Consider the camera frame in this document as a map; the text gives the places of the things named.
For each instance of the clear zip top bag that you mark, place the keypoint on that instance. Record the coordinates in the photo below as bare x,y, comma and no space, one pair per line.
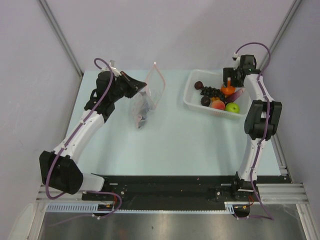
156,85

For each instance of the left aluminium corner post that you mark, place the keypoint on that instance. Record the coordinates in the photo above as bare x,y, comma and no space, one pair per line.
49,15

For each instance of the dark red toy plum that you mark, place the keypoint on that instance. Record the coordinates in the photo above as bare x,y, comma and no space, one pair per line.
205,101
198,85

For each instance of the grey toy fish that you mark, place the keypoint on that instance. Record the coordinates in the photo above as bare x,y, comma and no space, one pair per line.
142,108

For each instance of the right aluminium side rail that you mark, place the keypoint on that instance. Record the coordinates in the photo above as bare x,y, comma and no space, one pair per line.
277,150

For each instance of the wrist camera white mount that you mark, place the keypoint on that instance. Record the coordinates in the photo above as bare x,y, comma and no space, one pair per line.
236,60
110,66

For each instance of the purple toy eggplant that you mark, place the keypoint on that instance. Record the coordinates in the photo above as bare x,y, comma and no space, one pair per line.
233,97

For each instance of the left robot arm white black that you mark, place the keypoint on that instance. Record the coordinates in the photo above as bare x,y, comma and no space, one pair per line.
59,169

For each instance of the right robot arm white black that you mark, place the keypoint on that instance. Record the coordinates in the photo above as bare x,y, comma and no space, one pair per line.
241,189

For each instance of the aluminium corner post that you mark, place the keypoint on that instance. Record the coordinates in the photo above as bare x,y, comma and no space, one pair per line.
276,18
49,15

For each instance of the right aluminium corner post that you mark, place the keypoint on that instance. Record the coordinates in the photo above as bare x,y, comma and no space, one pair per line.
276,18

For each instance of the green toy apple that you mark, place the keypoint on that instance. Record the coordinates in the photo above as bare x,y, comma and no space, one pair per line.
232,107

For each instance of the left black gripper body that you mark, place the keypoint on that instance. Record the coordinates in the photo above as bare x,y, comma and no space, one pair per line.
123,87

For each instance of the aluminium front rail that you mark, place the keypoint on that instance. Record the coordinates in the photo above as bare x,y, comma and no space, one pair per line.
268,194

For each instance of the toy peach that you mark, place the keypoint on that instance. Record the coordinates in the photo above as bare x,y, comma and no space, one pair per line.
218,105

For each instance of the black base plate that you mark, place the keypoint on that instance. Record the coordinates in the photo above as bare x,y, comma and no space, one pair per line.
139,192

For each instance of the white plastic basket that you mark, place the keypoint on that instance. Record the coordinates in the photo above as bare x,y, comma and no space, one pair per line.
213,78

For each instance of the white slotted cable duct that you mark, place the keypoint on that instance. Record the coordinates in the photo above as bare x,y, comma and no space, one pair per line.
103,209

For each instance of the dark toy grape bunch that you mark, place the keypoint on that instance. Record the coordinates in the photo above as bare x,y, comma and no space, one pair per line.
213,93

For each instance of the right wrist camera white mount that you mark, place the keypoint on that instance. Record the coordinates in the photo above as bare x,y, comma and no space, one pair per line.
236,60

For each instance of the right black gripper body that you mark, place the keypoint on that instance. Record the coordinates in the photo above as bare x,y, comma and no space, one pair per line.
229,72

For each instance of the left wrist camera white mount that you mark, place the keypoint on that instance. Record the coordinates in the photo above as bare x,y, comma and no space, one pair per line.
110,66

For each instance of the orange toy tangerine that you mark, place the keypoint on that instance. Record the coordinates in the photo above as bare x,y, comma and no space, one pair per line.
229,90

